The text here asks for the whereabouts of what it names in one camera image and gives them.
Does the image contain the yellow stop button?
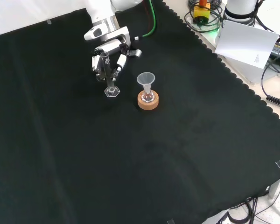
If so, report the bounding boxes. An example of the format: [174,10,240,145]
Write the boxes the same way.
[193,0,211,24]

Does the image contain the black bench cloth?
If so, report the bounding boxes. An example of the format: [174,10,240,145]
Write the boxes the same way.
[0,0,280,224]

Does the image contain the clear plastic funnel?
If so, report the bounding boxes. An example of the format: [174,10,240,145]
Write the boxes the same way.
[136,72,156,94]

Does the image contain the black floor cables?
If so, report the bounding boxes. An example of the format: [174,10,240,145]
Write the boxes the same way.
[216,191,280,224]

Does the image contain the silver wrist mounting bracket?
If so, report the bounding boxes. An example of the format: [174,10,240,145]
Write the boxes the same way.
[102,26,132,51]

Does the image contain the pale board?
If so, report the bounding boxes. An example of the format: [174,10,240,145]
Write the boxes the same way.
[214,19,280,70]

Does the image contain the black looped cables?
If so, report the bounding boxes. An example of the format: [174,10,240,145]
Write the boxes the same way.
[184,0,225,34]

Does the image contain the cork ring stand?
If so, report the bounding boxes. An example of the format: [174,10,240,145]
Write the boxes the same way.
[137,91,160,111]

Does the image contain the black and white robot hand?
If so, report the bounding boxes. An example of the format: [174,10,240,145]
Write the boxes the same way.
[91,38,132,83]

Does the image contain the black coiled cable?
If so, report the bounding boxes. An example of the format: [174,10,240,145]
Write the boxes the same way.
[260,58,280,108]

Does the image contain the small round-bottom glass flask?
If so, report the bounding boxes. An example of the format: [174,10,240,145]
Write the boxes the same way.
[141,90,155,104]

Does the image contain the clear glass graduated cylinder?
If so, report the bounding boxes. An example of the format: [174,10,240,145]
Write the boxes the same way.
[100,51,121,98]

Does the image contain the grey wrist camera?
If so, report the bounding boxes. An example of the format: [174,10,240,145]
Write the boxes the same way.
[84,26,104,42]

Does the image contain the green cable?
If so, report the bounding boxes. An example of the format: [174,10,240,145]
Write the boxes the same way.
[142,0,157,38]

